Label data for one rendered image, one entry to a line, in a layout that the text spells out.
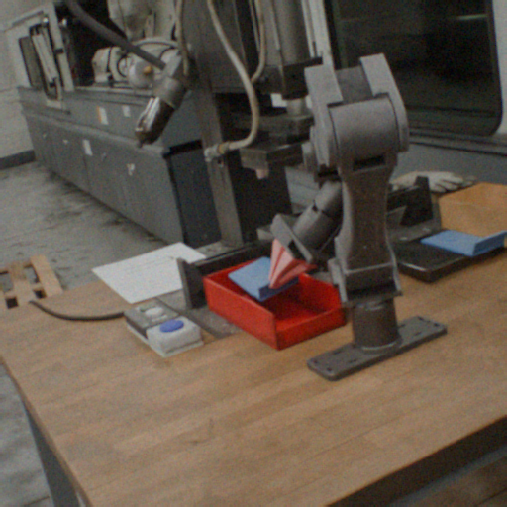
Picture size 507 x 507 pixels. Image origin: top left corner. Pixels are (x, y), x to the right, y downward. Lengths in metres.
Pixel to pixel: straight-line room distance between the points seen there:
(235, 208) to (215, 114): 0.20
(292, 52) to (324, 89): 0.52
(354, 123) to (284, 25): 0.57
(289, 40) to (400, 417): 0.71
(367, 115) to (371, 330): 0.33
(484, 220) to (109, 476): 0.83
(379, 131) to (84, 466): 0.52
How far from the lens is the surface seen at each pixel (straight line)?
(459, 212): 1.54
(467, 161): 2.11
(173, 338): 1.25
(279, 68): 1.41
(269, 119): 1.49
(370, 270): 1.08
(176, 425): 1.05
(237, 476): 0.92
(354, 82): 0.97
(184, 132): 4.57
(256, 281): 1.32
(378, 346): 1.11
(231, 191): 1.67
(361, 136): 0.88
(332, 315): 1.22
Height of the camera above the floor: 1.39
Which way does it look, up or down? 17 degrees down
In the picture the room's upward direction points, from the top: 11 degrees counter-clockwise
